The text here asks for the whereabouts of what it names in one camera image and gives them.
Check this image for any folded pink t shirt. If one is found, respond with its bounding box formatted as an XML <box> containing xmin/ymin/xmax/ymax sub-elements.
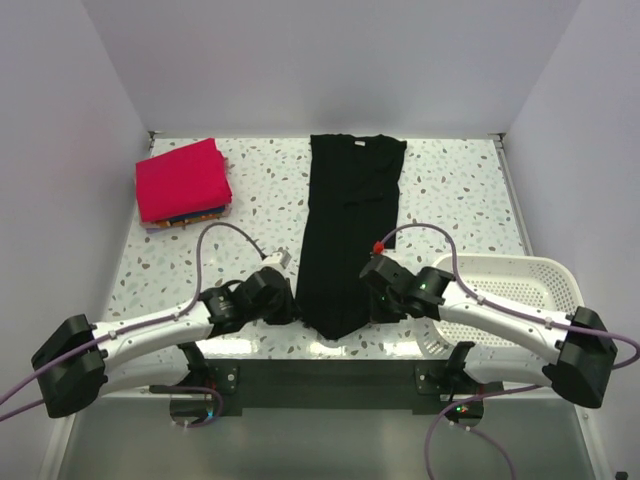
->
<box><xmin>135</xmin><ymin>138</ymin><xmax>232</xmax><ymax>223</ymax></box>

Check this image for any white perforated plastic basket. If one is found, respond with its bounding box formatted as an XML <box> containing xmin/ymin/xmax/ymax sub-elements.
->
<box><xmin>434</xmin><ymin>254</ymin><xmax>584</xmax><ymax>348</ymax></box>

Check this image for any purple cable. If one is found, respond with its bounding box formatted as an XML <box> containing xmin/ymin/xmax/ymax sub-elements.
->
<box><xmin>0</xmin><ymin>223</ymin><xmax>271</xmax><ymax>424</ymax></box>
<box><xmin>424</xmin><ymin>223</ymin><xmax>640</xmax><ymax>480</ymax></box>

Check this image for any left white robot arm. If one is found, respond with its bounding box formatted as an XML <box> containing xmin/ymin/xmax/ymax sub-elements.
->
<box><xmin>31</xmin><ymin>267</ymin><xmax>300</xmax><ymax>418</ymax></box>

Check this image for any black t shirt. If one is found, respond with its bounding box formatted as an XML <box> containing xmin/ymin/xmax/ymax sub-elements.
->
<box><xmin>296</xmin><ymin>134</ymin><xmax>407</xmax><ymax>340</ymax></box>

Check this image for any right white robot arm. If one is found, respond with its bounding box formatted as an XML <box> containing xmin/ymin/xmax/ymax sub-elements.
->
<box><xmin>360</xmin><ymin>254</ymin><xmax>618</xmax><ymax>409</ymax></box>

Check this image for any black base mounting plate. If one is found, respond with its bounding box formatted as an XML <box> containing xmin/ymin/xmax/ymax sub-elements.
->
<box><xmin>151</xmin><ymin>359</ymin><xmax>502</xmax><ymax>423</ymax></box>

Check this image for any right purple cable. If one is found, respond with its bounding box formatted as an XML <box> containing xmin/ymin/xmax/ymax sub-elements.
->
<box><xmin>424</xmin><ymin>223</ymin><xmax>640</xmax><ymax>480</ymax></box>

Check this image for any folded orange t shirt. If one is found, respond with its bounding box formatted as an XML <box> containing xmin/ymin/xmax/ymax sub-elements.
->
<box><xmin>139</xmin><ymin>205</ymin><xmax>231</xmax><ymax>233</ymax></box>

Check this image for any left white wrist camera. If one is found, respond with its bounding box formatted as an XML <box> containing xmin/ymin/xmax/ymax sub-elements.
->
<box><xmin>262</xmin><ymin>248</ymin><xmax>291</xmax><ymax>272</ymax></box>

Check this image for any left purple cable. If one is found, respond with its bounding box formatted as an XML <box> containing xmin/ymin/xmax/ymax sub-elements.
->
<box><xmin>0</xmin><ymin>223</ymin><xmax>271</xmax><ymax>424</ymax></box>

